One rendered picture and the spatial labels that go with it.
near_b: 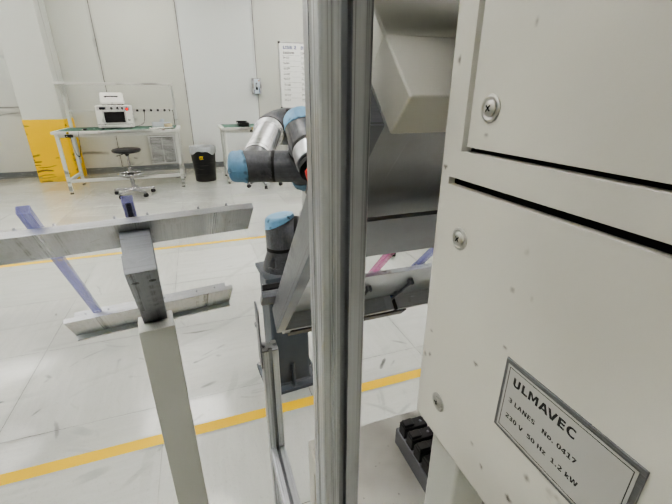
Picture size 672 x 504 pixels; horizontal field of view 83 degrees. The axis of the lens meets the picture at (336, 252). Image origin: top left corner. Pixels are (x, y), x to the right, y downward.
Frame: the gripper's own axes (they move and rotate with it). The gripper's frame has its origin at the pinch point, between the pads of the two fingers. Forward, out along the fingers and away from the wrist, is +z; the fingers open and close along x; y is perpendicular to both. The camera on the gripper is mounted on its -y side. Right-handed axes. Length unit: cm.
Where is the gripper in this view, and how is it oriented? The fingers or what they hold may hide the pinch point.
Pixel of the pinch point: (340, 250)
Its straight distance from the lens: 70.1
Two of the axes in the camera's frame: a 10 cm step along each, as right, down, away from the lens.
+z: 2.8, 8.2, -5.0
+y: 1.9, -5.5, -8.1
